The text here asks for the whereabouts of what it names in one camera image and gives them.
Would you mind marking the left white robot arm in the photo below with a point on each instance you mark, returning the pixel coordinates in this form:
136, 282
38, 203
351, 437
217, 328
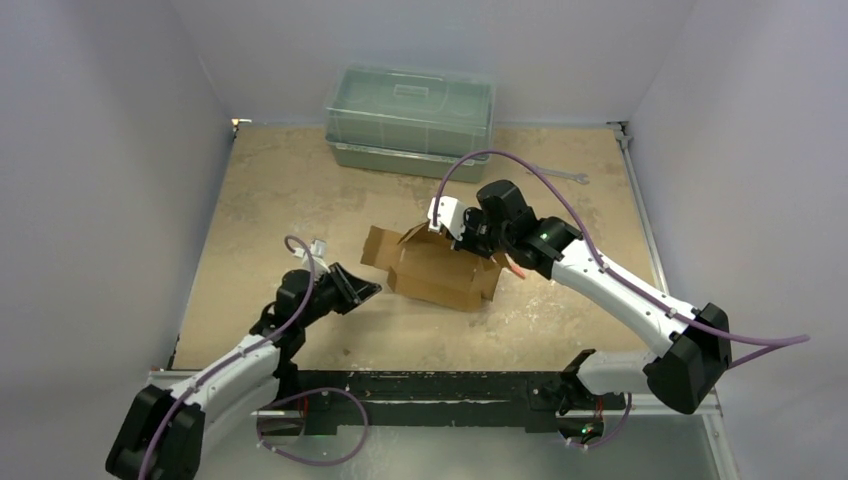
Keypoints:
167, 431

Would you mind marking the green plastic storage box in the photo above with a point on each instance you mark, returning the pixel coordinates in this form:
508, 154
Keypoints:
411, 122

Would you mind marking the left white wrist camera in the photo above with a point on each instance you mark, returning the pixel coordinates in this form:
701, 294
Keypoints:
313, 259

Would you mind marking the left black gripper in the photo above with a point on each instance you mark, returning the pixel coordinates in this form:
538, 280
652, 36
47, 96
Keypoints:
351, 290

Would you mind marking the red pen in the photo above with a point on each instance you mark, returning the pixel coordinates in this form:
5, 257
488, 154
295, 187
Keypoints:
516, 270

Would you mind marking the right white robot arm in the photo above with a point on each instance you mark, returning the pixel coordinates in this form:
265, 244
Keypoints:
687, 348

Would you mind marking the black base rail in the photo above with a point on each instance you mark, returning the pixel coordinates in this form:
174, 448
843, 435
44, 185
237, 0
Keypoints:
535, 401

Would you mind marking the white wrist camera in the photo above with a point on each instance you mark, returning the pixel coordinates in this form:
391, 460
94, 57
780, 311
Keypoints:
447, 214
313, 259

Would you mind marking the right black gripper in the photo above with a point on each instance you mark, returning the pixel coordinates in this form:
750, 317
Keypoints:
465, 238

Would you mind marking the brown cardboard box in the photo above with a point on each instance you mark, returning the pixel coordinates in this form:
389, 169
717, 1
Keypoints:
422, 265

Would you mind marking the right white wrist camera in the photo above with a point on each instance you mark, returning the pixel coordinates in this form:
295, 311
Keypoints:
447, 214

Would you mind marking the silver wrench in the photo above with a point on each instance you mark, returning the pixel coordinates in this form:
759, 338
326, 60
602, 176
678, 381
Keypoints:
580, 178

